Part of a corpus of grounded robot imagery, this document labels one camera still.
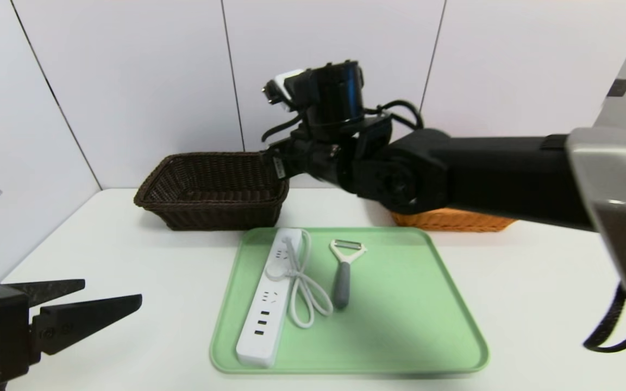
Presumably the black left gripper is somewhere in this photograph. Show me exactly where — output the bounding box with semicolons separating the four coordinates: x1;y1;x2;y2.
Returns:
0;278;143;382

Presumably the peeler with grey handle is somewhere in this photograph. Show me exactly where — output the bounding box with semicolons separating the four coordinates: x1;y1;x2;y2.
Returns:
329;239;368;310

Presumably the dark brown wicker basket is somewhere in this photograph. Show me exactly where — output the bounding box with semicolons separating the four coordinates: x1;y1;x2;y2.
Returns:
133;152;291;232

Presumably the orange wicker basket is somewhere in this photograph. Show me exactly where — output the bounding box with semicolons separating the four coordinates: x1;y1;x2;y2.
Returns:
391;209;517;232

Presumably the green plastic tray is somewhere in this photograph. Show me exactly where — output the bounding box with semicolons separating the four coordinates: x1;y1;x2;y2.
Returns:
209;226;490;375

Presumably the white power strip with cord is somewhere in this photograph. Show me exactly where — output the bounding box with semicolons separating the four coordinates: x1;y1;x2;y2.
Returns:
235;228;334;368

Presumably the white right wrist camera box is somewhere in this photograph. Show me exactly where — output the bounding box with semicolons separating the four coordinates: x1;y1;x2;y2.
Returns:
263;69;305;112

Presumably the black coiled cable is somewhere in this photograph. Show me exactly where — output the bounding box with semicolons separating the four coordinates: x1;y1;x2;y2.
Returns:
584;282;626;352

